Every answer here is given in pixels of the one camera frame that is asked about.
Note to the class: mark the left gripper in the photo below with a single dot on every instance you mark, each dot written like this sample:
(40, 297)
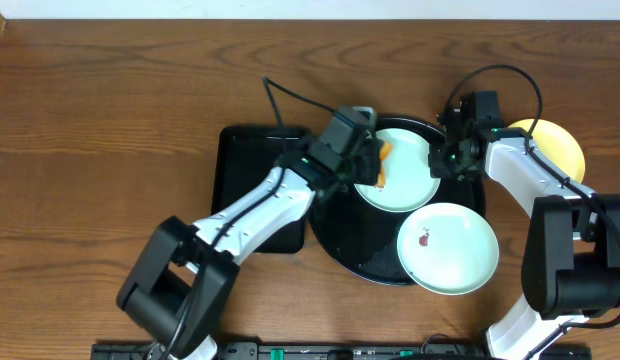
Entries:
(369, 163)

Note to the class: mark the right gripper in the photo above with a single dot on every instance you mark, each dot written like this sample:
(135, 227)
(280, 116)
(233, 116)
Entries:
(437, 167)

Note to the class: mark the yellow sponge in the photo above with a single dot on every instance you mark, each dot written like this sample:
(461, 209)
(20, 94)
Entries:
(383, 160)

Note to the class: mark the light green plate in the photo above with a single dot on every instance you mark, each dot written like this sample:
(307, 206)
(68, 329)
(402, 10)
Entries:
(409, 184)
(448, 249)

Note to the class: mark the yellow plate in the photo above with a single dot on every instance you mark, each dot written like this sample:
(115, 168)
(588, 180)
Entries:
(560, 147)

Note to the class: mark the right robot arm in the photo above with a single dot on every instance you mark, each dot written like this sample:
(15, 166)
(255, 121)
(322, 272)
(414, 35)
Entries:
(570, 272)

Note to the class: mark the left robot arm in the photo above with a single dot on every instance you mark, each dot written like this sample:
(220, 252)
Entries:
(181, 281)

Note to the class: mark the round black tray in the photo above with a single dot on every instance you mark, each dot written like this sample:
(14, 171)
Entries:
(362, 238)

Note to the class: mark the rectangular black tray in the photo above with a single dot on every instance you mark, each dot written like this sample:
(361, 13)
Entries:
(246, 154)

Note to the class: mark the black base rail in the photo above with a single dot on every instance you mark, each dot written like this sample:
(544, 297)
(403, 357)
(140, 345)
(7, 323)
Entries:
(253, 351)

